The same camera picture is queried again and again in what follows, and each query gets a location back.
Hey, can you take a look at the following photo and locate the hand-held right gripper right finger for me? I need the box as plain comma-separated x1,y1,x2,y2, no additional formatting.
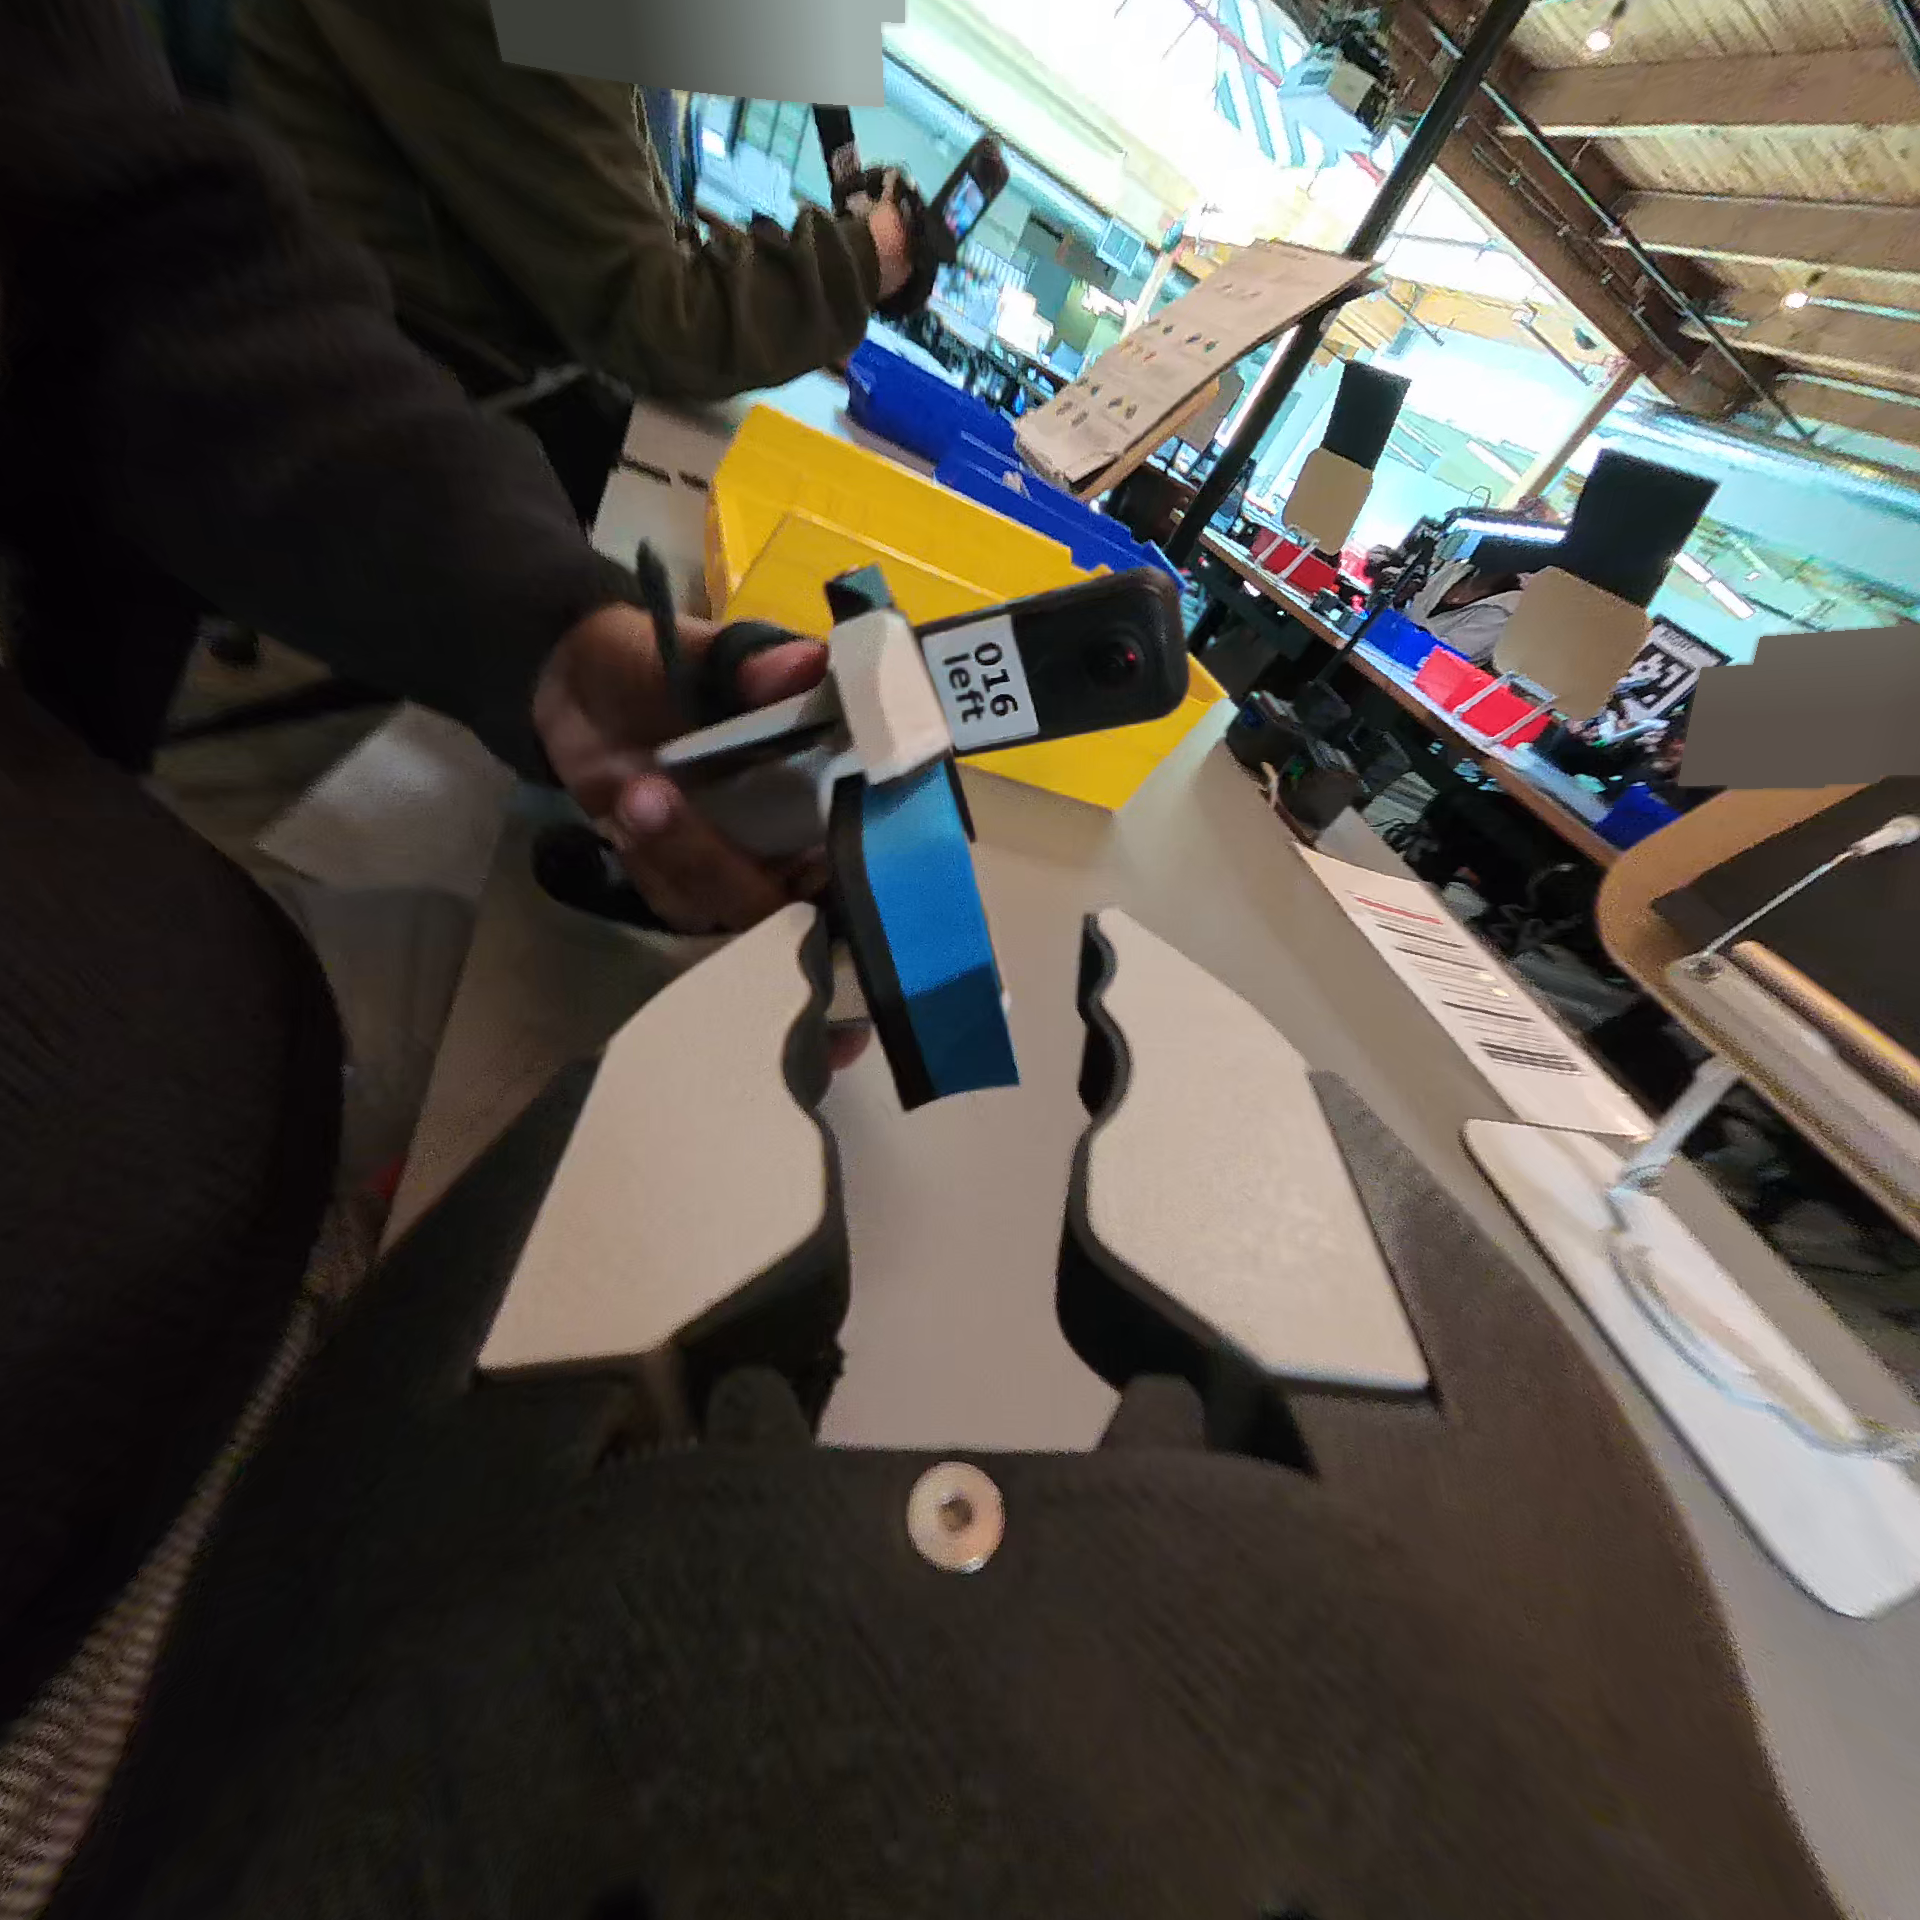
1057,902,1436,1426

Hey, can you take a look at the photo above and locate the long wooden top table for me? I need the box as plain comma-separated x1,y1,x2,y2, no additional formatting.
1202,523,1631,863

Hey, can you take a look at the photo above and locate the cardboard sign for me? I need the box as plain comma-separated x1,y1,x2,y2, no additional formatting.
1017,240,1386,490

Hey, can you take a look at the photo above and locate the printed paper sheet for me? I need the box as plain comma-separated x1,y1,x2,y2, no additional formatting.
1299,849,1653,1137

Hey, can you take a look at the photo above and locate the white marker poster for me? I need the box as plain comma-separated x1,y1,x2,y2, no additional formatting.
1612,611,1728,730

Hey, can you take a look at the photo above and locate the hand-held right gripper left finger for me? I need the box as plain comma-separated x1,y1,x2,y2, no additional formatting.
477,898,862,1426

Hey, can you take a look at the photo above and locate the yellow plastic bin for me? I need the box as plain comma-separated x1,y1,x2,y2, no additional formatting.
709,406,1111,619
719,509,1229,814

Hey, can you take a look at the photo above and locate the black charger box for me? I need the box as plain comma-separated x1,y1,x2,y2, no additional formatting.
1229,691,1323,782
1275,737,1372,834

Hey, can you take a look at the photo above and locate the white tablet stand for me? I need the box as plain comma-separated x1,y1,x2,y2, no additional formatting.
1462,817,1920,1619

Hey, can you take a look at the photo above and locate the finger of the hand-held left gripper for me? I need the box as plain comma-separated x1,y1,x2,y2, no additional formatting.
825,606,960,788

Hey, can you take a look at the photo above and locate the black pole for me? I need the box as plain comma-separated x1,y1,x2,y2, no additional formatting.
1161,0,1533,562

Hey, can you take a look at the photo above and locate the blue black foam block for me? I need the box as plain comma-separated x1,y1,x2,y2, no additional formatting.
825,772,1022,1111

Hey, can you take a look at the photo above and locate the person's left hand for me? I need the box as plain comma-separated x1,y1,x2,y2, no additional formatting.
534,596,878,1072

